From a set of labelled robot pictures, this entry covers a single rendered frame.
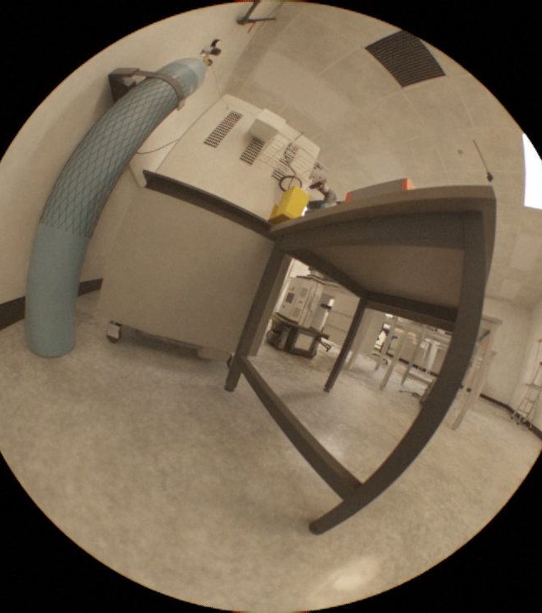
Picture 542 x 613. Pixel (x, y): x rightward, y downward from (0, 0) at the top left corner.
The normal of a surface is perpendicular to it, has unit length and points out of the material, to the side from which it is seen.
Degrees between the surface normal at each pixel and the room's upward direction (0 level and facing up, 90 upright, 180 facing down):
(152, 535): 0
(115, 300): 90
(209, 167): 90
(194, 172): 90
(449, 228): 90
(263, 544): 0
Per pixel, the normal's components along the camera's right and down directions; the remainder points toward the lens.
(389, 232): -0.83, -0.28
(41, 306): 0.76, 0.31
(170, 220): 0.45, 0.21
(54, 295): 0.91, 0.35
